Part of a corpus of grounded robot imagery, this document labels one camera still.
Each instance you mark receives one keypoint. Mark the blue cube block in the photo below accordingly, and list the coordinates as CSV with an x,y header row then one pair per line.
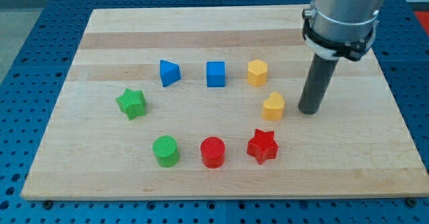
x,y
215,74

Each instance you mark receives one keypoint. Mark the yellow hexagon block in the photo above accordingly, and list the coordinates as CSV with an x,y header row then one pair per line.
x,y
257,73

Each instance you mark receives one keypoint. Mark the green star block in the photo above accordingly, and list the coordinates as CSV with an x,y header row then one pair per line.
x,y
132,103

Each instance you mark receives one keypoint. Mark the red star block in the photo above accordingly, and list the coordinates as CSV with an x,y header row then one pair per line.
x,y
262,146

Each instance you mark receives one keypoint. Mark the wooden board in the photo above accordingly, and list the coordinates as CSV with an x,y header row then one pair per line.
x,y
356,146

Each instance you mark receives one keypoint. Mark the red cylinder block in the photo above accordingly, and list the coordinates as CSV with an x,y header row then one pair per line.
x,y
213,152

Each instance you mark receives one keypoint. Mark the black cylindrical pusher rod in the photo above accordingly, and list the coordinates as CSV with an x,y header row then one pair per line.
x,y
317,82

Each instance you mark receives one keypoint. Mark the yellow heart block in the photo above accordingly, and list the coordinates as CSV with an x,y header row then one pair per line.
x,y
273,107

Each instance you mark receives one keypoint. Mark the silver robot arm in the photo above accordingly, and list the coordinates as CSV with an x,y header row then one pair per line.
x,y
336,29

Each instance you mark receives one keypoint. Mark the green cylinder block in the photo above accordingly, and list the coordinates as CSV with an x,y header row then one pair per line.
x,y
165,149

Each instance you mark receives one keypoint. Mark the blue triangle block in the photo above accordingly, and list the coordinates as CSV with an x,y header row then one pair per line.
x,y
169,73

